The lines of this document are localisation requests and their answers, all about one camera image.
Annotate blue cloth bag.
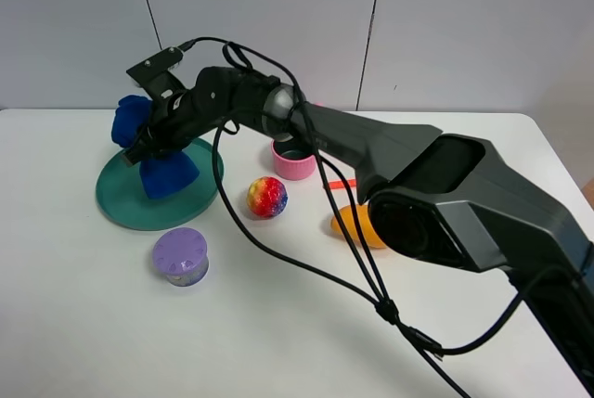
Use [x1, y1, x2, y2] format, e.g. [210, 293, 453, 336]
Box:
[111, 95, 200, 199]

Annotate purple lidded small jar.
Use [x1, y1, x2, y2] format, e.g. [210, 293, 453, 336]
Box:
[151, 227, 209, 287]

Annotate orange plastic fruit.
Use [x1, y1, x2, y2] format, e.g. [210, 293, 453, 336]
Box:
[329, 204, 389, 250]

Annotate black cable bundle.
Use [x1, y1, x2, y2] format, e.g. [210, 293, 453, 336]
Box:
[178, 36, 594, 398]

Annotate teal round plate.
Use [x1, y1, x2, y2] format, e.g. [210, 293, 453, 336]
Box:
[96, 139, 218, 231]

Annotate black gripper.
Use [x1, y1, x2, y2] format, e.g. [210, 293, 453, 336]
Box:
[122, 67, 274, 167]

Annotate pink ribbed cup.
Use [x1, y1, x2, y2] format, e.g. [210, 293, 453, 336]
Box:
[271, 138, 316, 181]

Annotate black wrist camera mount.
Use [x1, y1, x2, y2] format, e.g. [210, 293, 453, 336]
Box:
[126, 47, 186, 100]

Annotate multicolour bumpy ball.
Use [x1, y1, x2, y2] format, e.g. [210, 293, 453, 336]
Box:
[246, 176, 288, 219]

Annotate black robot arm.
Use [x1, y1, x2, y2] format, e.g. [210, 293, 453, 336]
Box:
[125, 64, 593, 390]

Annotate red thin stick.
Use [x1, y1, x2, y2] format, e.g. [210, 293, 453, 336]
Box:
[327, 178, 356, 190]

